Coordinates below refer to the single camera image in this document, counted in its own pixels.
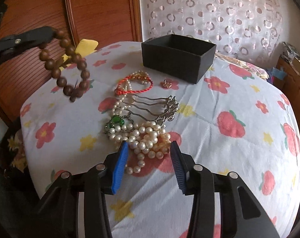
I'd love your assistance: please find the small pearl strand necklace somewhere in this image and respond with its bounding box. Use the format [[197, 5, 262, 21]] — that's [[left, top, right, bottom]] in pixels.
[[111, 70, 150, 117]]

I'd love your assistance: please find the wooden headboard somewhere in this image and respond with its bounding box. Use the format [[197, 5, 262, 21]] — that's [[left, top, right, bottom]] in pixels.
[[0, 0, 141, 125]]

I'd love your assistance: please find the large pearl necklace pile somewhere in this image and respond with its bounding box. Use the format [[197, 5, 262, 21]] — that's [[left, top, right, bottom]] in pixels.
[[108, 120, 172, 175]]

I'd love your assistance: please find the circle patterned sheer curtain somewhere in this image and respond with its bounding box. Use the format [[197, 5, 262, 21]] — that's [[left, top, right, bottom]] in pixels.
[[147, 0, 283, 64]]

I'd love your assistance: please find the gold flower brooch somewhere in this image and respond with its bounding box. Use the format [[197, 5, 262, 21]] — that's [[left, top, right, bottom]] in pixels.
[[161, 80, 172, 89]]

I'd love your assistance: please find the black cardboard jewelry box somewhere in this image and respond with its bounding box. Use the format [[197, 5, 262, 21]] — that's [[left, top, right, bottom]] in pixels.
[[141, 34, 216, 84]]

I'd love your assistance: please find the red braided cord bracelet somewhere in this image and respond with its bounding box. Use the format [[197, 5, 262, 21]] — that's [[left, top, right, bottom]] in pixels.
[[114, 75, 154, 96]]

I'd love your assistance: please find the green stone silver brooch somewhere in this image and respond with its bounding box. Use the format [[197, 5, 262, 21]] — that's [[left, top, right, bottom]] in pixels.
[[103, 114, 134, 134]]

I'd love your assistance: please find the white floral bed sheet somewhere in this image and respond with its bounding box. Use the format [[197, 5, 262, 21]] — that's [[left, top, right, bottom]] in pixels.
[[20, 42, 300, 237]]

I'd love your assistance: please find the silver metal hair comb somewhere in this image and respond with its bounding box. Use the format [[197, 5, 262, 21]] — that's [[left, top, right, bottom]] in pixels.
[[114, 94, 179, 126]]

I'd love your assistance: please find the brown wooden bead bracelet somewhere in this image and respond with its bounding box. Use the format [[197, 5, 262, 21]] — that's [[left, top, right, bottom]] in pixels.
[[39, 29, 91, 103]]

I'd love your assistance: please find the yellow plush toy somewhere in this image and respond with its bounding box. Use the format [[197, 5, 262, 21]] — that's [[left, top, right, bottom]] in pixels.
[[59, 39, 99, 70]]

